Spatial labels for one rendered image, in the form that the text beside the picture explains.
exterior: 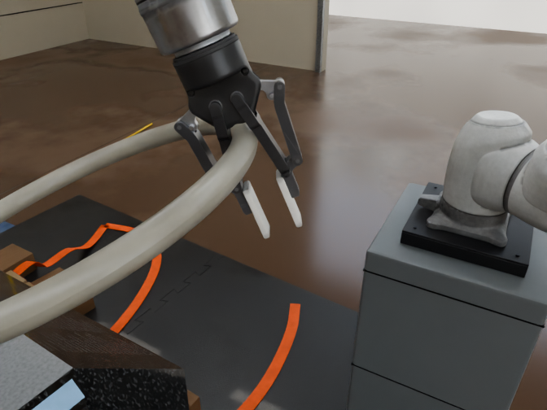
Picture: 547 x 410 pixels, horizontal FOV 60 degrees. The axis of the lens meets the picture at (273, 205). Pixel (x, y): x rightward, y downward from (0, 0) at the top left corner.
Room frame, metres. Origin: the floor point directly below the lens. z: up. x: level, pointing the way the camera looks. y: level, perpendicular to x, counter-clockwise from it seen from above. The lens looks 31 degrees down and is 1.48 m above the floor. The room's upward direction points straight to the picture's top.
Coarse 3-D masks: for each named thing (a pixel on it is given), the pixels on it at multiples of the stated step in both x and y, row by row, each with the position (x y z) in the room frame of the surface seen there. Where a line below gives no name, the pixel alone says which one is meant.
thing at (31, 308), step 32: (160, 128) 0.70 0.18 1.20; (96, 160) 0.70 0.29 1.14; (224, 160) 0.41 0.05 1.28; (32, 192) 0.64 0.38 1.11; (192, 192) 0.36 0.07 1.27; (224, 192) 0.38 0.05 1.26; (160, 224) 0.32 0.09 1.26; (192, 224) 0.34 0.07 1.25; (96, 256) 0.29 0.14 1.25; (128, 256) 0.30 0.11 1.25; (32, 288) 0.27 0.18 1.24; (64, 288) 0.27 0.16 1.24; (96, 288) 0.28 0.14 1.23; (0, 320) 0.25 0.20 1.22; (32, 320) 0.26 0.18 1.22
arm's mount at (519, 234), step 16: (432, 192) 1.12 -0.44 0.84; (416, 208) 1.04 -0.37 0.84; (416, 224) 0.96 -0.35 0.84; (512, 224) 0.96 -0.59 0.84; (400, 240) 0.94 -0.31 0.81; (416, 240) 0.92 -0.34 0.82; (432, 240) 0.90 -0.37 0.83; (448, 240) 0.90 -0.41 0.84; (464, 240) 0.90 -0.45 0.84; (480, 240) 0.90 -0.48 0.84; (512, 240) 0.90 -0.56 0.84; (528, 240) 0.90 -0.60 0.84; (464, 256) 0.87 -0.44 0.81; (480, 256) 0.85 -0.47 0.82; (496, 256) 0.84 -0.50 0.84; (512, 256) 0.83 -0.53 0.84; (528, 256) 0.83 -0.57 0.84; (512, 272) 0.82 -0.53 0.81
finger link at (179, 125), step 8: (176, 128) 0.49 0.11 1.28; (184, 128) 0.49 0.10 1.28; (184, 136) 0.49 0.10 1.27; (192, 136) 0.49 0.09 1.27; (200, 136) 0.51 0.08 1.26; (192, 144) 0.49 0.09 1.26; (200, 144) 0.49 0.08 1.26; (200, 152) 0.49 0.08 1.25; (208, 152) 0.50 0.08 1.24; (200, 160) 0.49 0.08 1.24; (208, 160) 0.49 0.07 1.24; (216, 160) 0.51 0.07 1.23; (208, 168) 0.49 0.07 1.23
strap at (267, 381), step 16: (112, 224) 2.20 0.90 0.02; (96, 240) 2.04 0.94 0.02; (160, 256) 1.90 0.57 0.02; (16, 272) 1.54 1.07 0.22; (144, 288) 1.66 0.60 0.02; (128, 320) 1.46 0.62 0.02; (288, 320) 1.46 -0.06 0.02; (288, 336) 1.37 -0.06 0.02; (288, 352) 1.28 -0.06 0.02; (272, 368) 1.21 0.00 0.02; (272, 384) 1.14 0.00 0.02; (256, 400) 1.07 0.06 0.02
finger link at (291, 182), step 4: (300, 152) 0.51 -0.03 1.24; (288, 156) 0.50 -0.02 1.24; (288, 160) 0.49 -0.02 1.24; (288, 164) 0.49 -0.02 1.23; (292, 164) 0.49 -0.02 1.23; (292, 168) 0.49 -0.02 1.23; (292, 172) 0.50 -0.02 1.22; (292, 176) 0.49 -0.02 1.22; (284, 180) 0.49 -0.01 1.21; (288, 180) 0.49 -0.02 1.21; (292, 180) 0.49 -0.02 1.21; (288, 184) 0.49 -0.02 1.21; (292, 184) 0.49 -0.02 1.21; (296, 184) 0.49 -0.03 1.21; (288, 188) 0.49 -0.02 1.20; (292, 188) 0.49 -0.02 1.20; (296, 188) 0.49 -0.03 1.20; (292, 192) 0.49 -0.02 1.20; (296, 192) 0.49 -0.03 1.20; (292, 196) 0.49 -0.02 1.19; (296, 196) 0.49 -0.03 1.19
